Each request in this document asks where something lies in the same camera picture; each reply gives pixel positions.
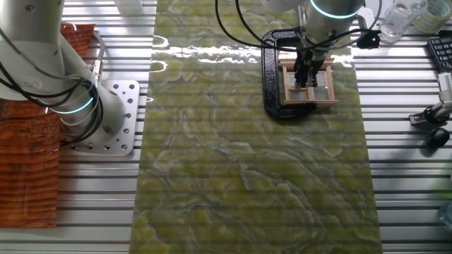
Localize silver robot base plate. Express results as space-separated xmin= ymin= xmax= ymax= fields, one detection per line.
xmin=69 ymin=79 xmax=141 ymax=156

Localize green marble pattern mat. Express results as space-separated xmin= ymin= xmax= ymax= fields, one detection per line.
xmin=129 ymin=0 xmax=384 ymax=254

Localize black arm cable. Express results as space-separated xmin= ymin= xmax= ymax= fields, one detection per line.
xmin=0 ymin=0 xmax=384 ymax=147

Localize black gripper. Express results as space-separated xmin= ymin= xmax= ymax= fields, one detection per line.
xmin=293 ymin=47 xmax=328 ymax=89

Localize black computer mouse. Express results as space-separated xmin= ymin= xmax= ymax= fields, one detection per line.
xmin=422 ymin=127 xmax=451 ymax=149

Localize grey robot power cable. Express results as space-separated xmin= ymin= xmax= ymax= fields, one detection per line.
xmin=92 ymin=30 xmax=106 ymax=82

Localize miniature wooden sliding window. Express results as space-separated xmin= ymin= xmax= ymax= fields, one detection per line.
xmin=278 ymin=57 xmax=340 ymax=107

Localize black keyboard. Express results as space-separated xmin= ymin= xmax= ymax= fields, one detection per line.
xmin=427 ymin=35 xmax=452 ymax=73

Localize clear glass cup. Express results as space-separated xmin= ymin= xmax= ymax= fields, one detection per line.
xmin=376 ymin=0 xmax=428 ymax=44

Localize black C-clamp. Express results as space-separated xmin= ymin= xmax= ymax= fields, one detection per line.
xmin=260 ymin=0 xmax=319 ymax=121

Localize silver depth camera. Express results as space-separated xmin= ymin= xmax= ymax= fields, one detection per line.
xmin=436 ymin=72 xmax=452 ymax=104

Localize roll of clear tape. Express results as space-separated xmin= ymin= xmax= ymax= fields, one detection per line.
xmin=412 ymin=0 xmax=452 ymax=35

